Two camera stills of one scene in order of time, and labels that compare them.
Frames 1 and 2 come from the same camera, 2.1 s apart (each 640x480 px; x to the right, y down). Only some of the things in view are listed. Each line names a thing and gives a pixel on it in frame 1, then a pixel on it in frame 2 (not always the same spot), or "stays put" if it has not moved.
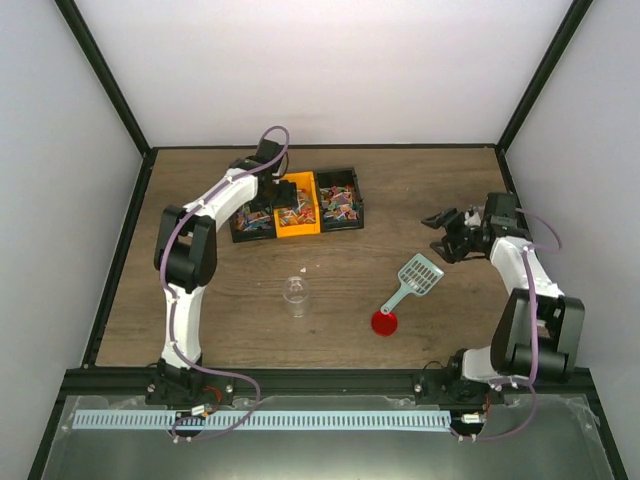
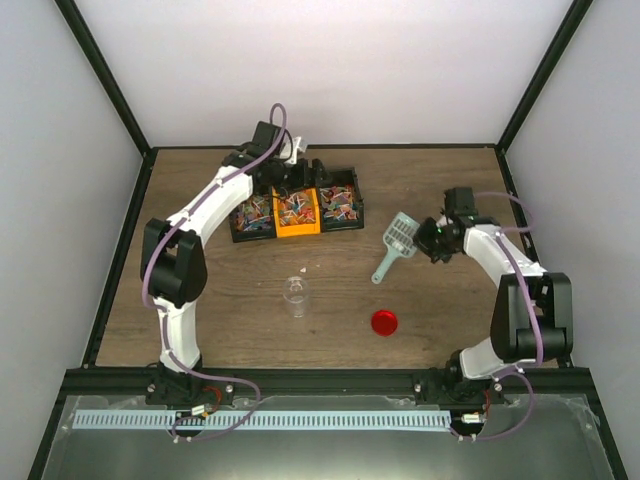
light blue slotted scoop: x=420 y=276 to x=399 y=239
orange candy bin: x=305 y=217 stays put
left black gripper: x=287 y=197 to x=301 y=179
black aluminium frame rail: x=330 y=383 stays put
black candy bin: x=253 y=222 stays put
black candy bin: x=340 y=204 stays put
